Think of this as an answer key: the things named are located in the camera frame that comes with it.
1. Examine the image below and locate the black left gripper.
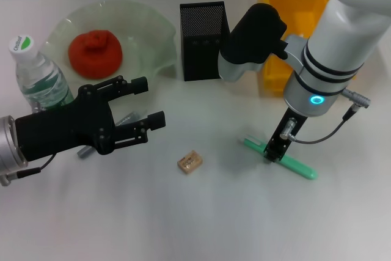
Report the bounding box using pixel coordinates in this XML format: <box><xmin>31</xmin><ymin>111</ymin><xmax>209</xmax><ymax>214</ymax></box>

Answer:
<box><xmin>15</xmin><ymin>75</ymin><xmax>166</xmax><ymax>163</ymax></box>

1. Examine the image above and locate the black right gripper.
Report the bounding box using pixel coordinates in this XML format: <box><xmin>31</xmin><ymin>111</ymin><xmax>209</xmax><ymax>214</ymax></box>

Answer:
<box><xmin>265</xmin><ymin>108</ymin><xmax>308</xmax><ymax>163</ymax></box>

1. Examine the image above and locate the mint green pen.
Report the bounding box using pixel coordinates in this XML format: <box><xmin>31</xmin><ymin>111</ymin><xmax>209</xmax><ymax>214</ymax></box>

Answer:
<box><xmin>239</xmin><ymin>136</ymin><xmax>318</xmax><ymax>180</ymax></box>

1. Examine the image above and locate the red-orange fruit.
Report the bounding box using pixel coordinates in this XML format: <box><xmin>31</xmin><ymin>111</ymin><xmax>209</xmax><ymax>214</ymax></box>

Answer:
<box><xmin>67</xmin><ymin>29</ymin><xmax>123</xmax><ymax>81</ymax></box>

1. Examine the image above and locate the small tan eraser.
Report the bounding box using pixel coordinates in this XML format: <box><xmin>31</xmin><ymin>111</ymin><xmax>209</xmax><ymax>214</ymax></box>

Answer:
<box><xmin>177</xmin><ymin>150</ymin><xmax>203</xmax><ymax>176</ymax></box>

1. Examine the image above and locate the grey marker pen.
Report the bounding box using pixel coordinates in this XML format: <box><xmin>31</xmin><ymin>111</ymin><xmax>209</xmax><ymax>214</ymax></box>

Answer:
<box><xmin>77</xmin><ymin>109</ymin><xmax>148</xmax><ymax>160</ymax></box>

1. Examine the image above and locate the clear water bottle green label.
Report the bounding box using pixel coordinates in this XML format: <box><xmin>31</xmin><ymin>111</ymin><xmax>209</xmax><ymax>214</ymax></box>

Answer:
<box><xmin>8</xmin><ymin>35</ymin><xmax>75</xmax><ymax>114</ymax></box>

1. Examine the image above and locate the wavy clear glass fruit plate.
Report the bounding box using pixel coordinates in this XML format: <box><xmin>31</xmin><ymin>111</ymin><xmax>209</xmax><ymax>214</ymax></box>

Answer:
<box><xmin>45</xmin><ymin>0</ymin><xmax>178</xmax><ymax>106</ymax></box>

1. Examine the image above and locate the black mesh pen holder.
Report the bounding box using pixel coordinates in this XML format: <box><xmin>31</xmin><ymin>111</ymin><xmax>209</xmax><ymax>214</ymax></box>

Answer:
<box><xmin>179</xmin><ymin>1</ymin><xmax>231</xmax><ymax>82</ymax></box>

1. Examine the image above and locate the right wrist cable with plugs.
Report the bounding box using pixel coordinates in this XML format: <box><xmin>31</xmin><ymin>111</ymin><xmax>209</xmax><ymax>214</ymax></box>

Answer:
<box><xmin>279</xmin><ymin>88</ymin><xmax>372</xmax><ymax>145</ymax></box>

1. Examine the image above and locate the wrist cable with plugs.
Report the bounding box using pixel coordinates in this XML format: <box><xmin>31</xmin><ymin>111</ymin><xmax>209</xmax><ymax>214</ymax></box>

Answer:
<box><xmin>0</xmin><ymin>101</ymin><xmax>58</xmax><ymax>187</ymax></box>
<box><xmin>279</xmin><ymin>88</ymin><xmax>372</xmax><ymax>145</ymax></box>

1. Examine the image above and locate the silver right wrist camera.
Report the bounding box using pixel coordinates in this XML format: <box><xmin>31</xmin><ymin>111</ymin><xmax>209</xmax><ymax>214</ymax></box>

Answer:
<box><xmin>218</xmin><ymin>3</ymin><xmax>288</xmax><ymax>83</ymax></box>

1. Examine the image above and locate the left wrist cable with plugs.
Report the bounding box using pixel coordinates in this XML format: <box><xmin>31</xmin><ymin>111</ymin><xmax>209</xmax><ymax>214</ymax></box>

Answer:
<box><xmin>0</xmin><ymin>101</ymin><xmax>58</xmax><ymax>187</ymax></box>

